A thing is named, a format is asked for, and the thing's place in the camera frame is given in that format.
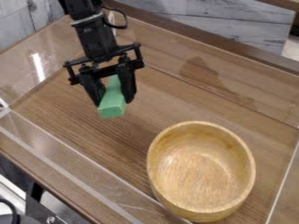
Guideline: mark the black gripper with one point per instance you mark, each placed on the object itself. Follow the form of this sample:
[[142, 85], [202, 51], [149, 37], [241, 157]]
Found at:
[[101, 47]]

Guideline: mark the green rectangular block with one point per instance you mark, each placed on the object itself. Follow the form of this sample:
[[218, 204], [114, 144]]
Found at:
[[113, 105]]

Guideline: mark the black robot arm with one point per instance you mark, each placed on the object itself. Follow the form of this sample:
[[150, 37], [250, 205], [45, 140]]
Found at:
[[79, 10]]

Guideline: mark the brown wooden bowl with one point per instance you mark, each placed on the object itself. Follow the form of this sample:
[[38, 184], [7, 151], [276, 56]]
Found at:
[[202, 170]]

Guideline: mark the black table leg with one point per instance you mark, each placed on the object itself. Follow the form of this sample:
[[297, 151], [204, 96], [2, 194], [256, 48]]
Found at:
[[35, 191]]

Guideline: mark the black device with bolt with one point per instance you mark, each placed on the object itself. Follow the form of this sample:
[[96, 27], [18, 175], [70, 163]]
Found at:
[[46, 215]]

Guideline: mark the clear acrylic corner bracket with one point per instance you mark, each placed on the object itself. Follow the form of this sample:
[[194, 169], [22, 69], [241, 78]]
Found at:
[[112, 20]]

